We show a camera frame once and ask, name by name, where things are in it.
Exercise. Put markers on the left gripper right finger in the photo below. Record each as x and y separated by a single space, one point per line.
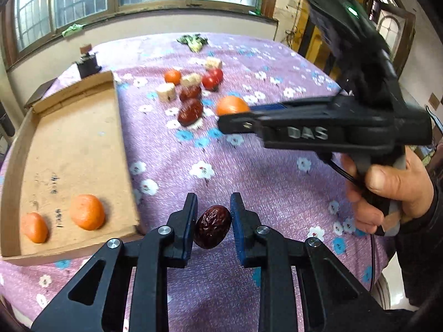
301 275

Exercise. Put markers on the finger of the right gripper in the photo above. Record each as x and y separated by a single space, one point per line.
273 106
243 123

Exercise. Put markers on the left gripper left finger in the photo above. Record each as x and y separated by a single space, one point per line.
124 285

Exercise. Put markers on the large orange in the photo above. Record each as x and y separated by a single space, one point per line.
231 105

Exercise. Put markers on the cherry tomato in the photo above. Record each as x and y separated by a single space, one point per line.
217 73
210 82

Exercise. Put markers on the red date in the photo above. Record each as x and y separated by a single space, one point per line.
212 227
190 92
190 111

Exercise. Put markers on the banana piece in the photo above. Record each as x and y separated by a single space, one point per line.
189 80
166 92
213 63

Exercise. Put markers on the small orange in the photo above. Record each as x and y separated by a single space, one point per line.
34 227
173 76

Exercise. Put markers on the person's right hand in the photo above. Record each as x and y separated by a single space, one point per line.
410 186

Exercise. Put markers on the purple floral tablecloth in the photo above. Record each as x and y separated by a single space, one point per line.
291 191

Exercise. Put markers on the green leafy vegetable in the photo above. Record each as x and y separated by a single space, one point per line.
194 42

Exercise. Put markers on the small orange in tray corner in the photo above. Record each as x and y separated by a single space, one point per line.
34 227

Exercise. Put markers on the green bottle on windowsill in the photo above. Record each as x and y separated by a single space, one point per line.
258 5

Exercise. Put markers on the cardboard tray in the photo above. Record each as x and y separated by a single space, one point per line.
70 143

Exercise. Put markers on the black jar with cork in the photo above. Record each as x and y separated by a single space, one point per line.
87 64

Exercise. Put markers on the green cloth on windowsill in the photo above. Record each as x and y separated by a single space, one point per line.
72 29

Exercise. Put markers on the dark wooden side table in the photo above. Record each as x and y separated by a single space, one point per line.
38 94

